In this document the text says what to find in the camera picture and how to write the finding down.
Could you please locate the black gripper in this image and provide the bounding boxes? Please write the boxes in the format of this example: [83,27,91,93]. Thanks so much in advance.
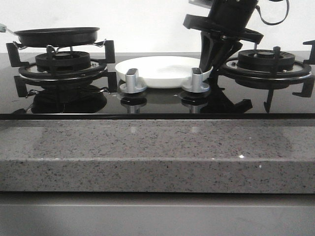
[183,0,263,76]

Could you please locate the white round plate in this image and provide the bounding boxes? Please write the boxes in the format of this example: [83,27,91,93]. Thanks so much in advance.
[115,56,211,89]

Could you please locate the black frying pan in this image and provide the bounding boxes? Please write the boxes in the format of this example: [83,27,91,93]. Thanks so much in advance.
[14,27,100,48]

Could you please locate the black right burner head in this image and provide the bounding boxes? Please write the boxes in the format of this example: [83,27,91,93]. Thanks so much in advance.
[237,50,295,72]

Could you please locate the black burner head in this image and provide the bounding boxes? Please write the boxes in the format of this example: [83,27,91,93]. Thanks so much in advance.
[237,50,295,72]
[35,51,91,73]

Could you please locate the silver right stove knob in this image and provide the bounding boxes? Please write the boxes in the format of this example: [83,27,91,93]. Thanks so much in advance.
[182,67,210,93]

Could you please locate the silver stove knob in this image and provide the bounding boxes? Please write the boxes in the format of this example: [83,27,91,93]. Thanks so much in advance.
[182,67,210,93]
[120,68,147,94]

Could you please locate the black right burner grate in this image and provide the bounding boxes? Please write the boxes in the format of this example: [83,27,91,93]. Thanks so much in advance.
[208,40,315,98]

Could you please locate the silver left stove knob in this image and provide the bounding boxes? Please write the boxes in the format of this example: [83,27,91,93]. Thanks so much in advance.
[120,68,147,94]

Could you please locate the black glass gas cooktop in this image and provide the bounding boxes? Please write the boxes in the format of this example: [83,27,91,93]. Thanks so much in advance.
[0,53,315,120]

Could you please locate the black left burner head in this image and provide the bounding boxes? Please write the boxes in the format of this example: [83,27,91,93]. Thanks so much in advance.
[35,51,91,73]

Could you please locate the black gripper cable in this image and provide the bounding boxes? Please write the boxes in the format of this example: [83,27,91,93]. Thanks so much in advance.
[254,0,291,26]

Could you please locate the wire pan support ring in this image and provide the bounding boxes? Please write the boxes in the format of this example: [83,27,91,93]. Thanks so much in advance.
[12,39,107,54]

